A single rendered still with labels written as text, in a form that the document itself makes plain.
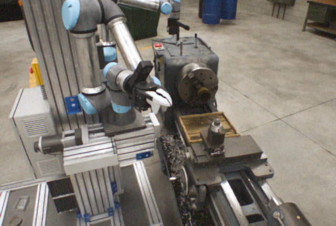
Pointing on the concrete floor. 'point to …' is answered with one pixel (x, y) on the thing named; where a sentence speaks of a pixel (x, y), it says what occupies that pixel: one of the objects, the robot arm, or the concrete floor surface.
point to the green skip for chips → (140, 21)
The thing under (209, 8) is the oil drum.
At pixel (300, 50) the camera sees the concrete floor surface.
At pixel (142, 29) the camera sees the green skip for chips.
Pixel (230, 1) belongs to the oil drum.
